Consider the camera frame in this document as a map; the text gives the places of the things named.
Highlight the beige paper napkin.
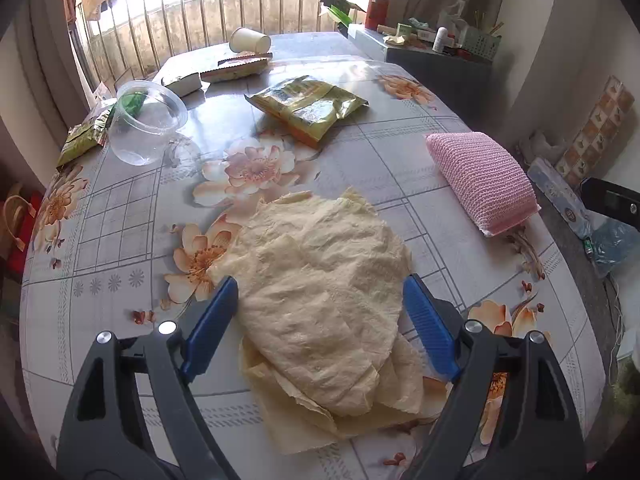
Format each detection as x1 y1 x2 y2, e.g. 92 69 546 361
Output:
208 190 449 454

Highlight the blue white tissue pack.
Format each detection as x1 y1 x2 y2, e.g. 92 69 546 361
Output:
527 157 592 240

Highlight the pink knitted sponge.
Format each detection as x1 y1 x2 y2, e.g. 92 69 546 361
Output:
425 132 539 237

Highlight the floral plastic tablecloth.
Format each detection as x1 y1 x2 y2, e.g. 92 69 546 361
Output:
21 35 605 458

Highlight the dark side cabinet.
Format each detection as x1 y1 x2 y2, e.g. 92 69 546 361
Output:
347 24 491 126

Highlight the green plastic storage basket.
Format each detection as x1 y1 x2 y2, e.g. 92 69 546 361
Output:
459 25 501 62

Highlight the red shopping bag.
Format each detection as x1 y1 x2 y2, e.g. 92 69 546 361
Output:
1 182 42 282

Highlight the clear plastic bowl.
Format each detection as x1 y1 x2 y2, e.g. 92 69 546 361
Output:
107 80 188 167

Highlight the green snack wrapper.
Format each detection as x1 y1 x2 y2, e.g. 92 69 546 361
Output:
56 104 114 170

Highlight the yellow green snack bag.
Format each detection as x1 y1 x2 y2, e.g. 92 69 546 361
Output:
245 75 369 148

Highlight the small white carton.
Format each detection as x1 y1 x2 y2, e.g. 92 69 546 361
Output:
160 73 202 99

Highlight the flat snack box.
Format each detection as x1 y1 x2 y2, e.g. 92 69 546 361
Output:
200 52 272 84

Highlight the white paper cup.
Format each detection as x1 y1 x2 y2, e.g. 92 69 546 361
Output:
229 27 271 54

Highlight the red thermos bottle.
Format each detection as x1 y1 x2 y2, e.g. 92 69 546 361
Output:
364 0 390 30

